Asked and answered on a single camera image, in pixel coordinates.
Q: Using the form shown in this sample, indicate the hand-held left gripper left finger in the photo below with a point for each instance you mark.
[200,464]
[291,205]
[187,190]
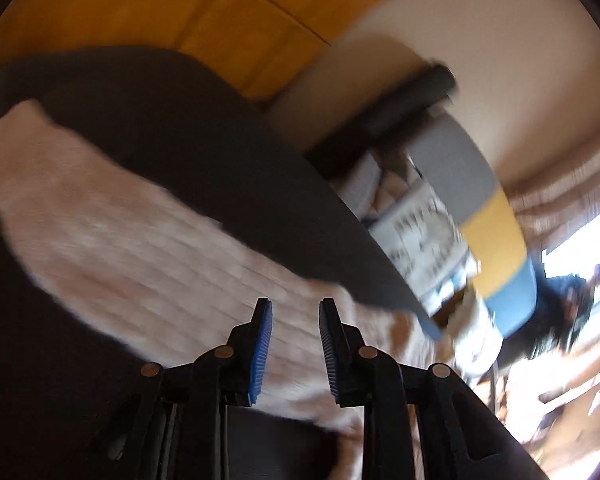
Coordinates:
[262,355]

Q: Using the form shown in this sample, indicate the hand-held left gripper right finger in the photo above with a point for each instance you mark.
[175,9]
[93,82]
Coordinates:
[330,360]

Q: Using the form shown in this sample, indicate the cream knit sweater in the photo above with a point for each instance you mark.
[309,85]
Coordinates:
[130,250]

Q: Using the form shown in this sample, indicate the deer print cushion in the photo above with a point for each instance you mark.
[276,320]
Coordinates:
[475,340]

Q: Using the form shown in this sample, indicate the tiger print cushion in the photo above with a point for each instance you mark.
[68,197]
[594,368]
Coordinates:
[420,240]

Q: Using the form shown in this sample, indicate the grey yellow blue sofa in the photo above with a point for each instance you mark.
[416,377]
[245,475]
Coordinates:
[495,240]

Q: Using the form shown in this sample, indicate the rolled black mat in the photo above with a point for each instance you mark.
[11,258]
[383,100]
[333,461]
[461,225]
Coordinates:
[405,105]

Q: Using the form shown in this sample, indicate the glass window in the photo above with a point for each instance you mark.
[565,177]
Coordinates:
[590,245]

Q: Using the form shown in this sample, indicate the patterned beige curtain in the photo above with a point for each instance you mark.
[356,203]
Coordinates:
[570,195]

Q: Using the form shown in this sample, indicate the wooden wardrobe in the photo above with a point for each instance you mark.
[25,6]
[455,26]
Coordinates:
[180,10]

